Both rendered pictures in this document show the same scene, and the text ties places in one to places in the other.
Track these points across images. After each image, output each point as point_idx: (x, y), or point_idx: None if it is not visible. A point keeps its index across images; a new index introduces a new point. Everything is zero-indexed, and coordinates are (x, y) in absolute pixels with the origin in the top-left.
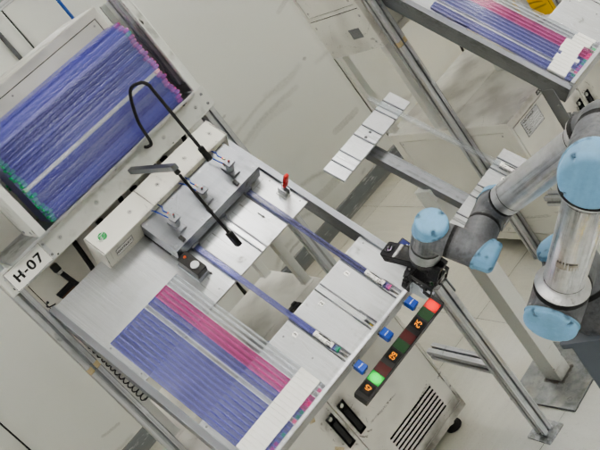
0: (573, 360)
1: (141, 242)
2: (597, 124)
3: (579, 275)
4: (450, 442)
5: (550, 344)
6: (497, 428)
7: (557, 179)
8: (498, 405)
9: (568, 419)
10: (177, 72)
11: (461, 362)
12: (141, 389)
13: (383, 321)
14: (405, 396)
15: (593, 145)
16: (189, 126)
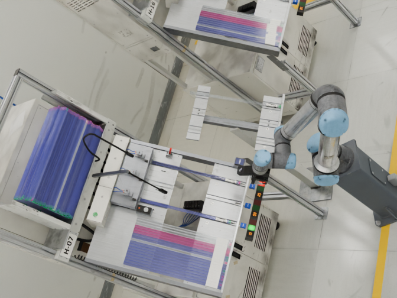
0: None
1: (111, 208)
2: (329, 101)
3: (334, 158)
4: (277, 234)
5: (309, 172)
6: (298, 219)
7: (321, 130)
8: (293, 208)
9: (329, 203)
10: (93, 116)
11: (274, 198)
12: (147, 278)
13: (244, 200)
14: None
15: (331, 113)
16: (110, 141)
